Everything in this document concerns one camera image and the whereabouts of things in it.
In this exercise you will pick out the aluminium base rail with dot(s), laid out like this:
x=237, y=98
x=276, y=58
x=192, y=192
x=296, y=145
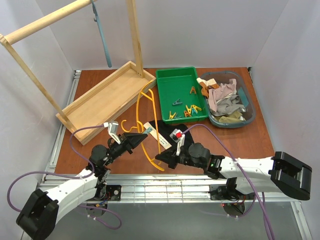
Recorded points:
x=164, y=188

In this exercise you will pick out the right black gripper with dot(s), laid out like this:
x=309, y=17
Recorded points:
x=174, y=158

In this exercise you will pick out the wooden clothes rack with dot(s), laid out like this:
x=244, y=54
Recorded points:
x=105, y=101

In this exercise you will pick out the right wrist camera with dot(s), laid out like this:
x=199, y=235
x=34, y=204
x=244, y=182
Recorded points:
x=179, y=137

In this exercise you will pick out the yellow clothespin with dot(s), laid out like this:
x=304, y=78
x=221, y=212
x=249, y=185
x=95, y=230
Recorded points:
x=196, y=108
x=172, y=115

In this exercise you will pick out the yellow plastic hanger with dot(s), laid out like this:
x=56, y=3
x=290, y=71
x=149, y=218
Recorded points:
x=149, y=94

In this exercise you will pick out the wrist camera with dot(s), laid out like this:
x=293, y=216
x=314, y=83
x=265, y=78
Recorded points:
x=179, y=137
x=112, y=128

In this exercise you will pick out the blue plastic hanger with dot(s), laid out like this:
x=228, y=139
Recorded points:
x=101, y=32

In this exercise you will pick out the clear plastic laundry bin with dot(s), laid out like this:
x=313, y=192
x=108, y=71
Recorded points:
x=245, y=99

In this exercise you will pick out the yellow clothespin right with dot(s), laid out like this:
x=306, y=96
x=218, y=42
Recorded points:
x=196, y=108

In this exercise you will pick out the teal clothespin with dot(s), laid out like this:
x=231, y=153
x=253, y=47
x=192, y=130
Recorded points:
x=148, y=130

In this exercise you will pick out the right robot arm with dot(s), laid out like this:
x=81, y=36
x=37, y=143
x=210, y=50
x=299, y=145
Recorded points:
x=281, y=173

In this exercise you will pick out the orange clothespin front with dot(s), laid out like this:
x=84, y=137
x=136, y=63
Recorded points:
x=187, y=111

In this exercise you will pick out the yellow clothespin front left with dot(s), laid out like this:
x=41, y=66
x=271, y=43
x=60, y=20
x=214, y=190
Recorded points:
x=172, y=115

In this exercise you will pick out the pile of clothes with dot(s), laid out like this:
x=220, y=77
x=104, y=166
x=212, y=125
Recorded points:
x=223, y=101

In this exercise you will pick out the dark grey clothespin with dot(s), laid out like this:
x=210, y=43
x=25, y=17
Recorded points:
x=177, y=102

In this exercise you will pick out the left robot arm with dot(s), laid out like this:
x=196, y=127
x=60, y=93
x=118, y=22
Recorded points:
x=44, y=209

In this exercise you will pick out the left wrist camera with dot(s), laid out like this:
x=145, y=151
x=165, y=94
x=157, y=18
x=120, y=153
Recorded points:
x=112, y=128

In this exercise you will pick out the green plastic tray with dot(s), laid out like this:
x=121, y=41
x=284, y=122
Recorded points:
x=176, y=83

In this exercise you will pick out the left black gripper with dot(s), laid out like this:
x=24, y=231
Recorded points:
x=125, y=142

